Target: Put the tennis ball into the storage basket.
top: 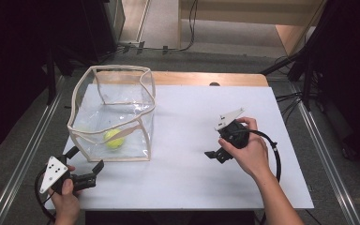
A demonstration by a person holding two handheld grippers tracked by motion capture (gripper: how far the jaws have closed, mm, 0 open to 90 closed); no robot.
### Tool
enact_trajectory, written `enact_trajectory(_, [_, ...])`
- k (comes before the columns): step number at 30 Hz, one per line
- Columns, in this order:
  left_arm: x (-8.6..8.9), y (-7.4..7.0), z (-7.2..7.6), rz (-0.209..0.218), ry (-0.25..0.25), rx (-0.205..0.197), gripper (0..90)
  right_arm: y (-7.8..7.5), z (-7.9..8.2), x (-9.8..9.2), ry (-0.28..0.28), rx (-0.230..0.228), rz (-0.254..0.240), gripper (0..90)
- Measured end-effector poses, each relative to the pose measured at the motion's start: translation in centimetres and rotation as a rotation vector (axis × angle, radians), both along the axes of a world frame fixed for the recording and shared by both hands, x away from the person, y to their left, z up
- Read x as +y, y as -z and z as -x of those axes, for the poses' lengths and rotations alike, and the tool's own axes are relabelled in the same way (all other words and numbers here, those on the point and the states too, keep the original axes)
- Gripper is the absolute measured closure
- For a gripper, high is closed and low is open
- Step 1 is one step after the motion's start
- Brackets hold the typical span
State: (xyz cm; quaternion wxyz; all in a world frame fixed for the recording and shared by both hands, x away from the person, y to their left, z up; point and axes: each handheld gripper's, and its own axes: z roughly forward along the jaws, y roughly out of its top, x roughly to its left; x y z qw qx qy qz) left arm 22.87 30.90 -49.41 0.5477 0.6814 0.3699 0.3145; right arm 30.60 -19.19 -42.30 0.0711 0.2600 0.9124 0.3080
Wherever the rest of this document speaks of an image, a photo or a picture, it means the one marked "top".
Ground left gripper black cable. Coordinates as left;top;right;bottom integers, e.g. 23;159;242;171
34;171;57;224

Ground white board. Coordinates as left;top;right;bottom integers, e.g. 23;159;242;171
44;83;315;211

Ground wooden table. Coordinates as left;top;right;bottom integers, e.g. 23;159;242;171
93;70;269;88

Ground black curtain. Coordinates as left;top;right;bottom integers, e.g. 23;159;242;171
306;0;360;167
0;0;50;158

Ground black floor cable bundle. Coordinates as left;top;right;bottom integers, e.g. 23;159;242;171
275;90;305;125

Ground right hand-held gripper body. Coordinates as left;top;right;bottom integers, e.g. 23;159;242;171
214;108;251;164

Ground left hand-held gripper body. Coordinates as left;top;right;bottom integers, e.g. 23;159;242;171
38;156;98;195

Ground person's left hand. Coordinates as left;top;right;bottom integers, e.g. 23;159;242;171
47;165;83;219

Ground light wooden furniture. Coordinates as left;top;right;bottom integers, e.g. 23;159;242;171
177;0;326;56

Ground metal floor rail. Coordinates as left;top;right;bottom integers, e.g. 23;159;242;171
0;75;67;225
289;82;360;225

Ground clear plastic bin beige trim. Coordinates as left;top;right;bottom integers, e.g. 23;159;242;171
67;64;158;163

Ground person's dark legs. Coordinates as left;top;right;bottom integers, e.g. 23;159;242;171
84;210;257;225

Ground black hanging cable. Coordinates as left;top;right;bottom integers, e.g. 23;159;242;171
115;0;200;53

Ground yellow tennis ball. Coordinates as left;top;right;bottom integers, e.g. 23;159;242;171
103;128;126;150

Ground person's right hand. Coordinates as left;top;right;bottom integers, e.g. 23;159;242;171
217;116;272;180

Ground black metal stand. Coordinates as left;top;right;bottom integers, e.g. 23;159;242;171
44;46;76;106
260;46;314;113

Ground dark cabinet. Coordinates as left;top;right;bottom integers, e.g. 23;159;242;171
46;0;126;64

